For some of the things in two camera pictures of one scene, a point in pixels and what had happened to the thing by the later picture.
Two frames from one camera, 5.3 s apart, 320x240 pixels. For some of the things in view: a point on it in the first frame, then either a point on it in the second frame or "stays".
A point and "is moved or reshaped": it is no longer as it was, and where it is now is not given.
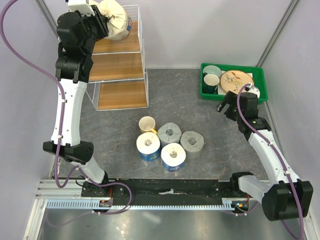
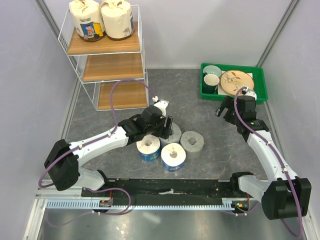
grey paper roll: [192, 142] stays
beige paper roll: [119, 24] is moved or reshaped
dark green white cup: [210, 83] stays
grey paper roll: [169, 132] stays
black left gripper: [100, 20] → [165, 133]
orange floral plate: [234, 80] stays
